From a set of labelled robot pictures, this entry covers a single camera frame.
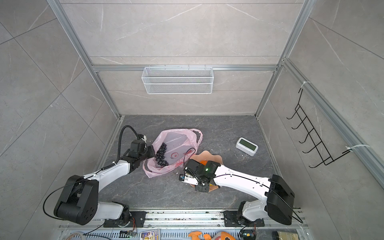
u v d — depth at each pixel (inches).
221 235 25.1
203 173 21.5
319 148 25.1
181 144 40.6
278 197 15.5
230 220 28.7
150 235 26.7
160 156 36.6
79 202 16.6
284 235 26.1
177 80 39.6
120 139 26.0
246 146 38.2
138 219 28.8
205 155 35.4
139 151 27.6
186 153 35.8
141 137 31.6
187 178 26.5
